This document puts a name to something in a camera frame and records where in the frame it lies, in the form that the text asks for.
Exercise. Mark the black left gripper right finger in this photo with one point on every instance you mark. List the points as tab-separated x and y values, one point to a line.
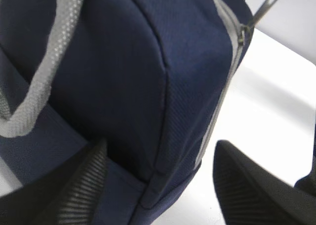
249	195

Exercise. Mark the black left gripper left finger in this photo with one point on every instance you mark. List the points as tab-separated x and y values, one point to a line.
68	195

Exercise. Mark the navy blue lunch bag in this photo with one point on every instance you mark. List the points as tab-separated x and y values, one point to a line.
148	76

